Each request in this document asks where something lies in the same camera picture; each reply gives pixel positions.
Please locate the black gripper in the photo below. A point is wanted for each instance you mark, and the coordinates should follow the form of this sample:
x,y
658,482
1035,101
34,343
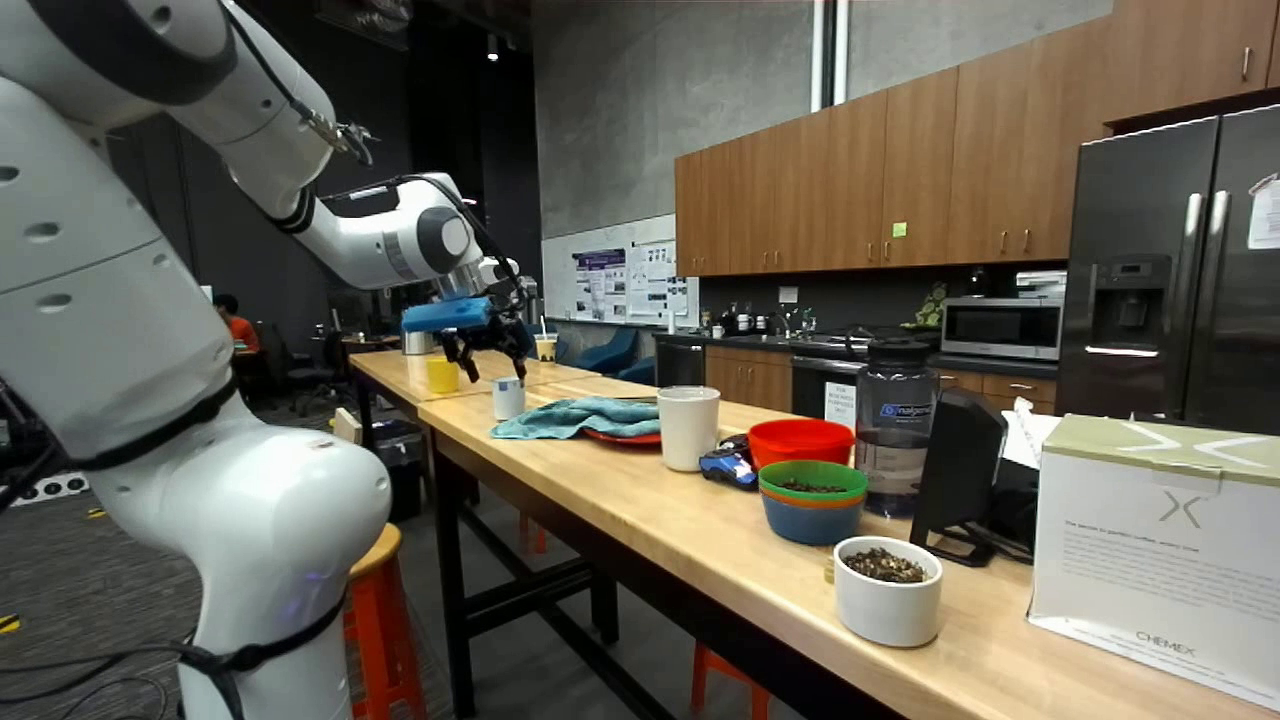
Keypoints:
x,y
512,305

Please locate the blue towel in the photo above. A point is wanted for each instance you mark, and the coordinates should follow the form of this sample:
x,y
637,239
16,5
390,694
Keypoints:
x,y
575,419

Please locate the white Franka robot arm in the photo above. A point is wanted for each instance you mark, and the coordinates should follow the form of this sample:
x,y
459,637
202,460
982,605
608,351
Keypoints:
x,y
133,332

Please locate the small white can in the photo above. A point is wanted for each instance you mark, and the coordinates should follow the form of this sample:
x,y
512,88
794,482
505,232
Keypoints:
x,y
509,400

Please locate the yellow mug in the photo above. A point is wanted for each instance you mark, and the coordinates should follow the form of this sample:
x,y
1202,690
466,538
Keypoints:
x,y
440,378

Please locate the wooden table black legs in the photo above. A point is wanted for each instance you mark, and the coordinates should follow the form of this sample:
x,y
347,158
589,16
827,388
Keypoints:
x,y
642,514
394,367

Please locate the blue chair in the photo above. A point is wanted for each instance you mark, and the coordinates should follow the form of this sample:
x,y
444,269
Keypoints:
x,y
612,354

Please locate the red bowl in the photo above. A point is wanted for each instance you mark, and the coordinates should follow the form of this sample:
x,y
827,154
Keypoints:
x,y
802,441
635,441

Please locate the tall white cup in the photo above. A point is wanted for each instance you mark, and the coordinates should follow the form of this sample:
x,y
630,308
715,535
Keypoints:
x,y
690,424

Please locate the person in orange shirt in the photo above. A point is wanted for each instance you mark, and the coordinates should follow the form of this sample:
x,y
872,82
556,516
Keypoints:
x,y
241,330

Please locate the brown wooden lower cabinet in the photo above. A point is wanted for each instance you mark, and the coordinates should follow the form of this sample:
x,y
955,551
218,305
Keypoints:
x,y
1027,388
746,378

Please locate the blue and black object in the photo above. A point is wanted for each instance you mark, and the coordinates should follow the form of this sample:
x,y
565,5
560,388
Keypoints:
x,y
724,464

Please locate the orange stool wooden seat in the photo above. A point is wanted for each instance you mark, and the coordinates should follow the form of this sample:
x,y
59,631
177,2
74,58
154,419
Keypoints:
x,y
380,625

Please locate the black built-in oven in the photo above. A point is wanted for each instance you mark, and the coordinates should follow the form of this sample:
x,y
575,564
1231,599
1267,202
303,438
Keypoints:
x,y
810,380

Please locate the green bowl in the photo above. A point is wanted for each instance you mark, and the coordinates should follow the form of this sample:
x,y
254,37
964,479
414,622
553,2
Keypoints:
x,y
814,482

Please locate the blue bowl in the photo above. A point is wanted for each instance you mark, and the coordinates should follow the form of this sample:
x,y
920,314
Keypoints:
x,y
814,520

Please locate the long brown upper cabinets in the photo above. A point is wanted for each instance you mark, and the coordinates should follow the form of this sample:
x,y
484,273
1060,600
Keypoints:
x,y
853,187

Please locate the orange metal stool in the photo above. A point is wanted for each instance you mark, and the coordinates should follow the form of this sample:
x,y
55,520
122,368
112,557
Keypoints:
x,y
724,694

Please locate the small green cabinet sticker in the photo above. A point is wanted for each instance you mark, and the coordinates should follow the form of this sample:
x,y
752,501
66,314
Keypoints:
x,y
900,229

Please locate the small green plant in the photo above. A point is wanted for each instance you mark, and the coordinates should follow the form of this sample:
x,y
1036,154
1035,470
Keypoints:
x,y
931,308

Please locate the white bowl with dark contents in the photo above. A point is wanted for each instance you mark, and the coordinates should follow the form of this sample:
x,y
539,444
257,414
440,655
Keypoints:
x,y
884,605

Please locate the silver microwave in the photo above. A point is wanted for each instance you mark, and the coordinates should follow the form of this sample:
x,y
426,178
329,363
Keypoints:
x,y
1000,330

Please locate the stainless steel refrigerator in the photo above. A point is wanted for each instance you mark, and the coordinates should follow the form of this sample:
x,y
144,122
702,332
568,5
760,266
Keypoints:
x,y
1173,266

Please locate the white box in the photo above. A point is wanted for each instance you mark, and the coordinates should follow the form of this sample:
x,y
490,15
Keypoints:
x,y
1162,561

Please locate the brown cabinet above refrigerator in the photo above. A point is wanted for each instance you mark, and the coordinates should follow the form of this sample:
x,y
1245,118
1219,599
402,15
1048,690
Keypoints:
x,y
1187,54

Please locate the white paper on refrigerator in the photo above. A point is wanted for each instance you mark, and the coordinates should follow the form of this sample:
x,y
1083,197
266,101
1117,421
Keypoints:
x,y
1267,213

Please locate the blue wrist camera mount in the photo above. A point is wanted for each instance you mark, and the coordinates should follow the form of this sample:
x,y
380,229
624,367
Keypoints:
x,y
444,314

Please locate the white wall poster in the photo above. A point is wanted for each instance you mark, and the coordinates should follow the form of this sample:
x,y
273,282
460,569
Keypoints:
x,y
621,273

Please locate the white wall outlet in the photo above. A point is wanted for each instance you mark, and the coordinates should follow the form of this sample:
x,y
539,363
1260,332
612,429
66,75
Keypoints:
x,y
790,296

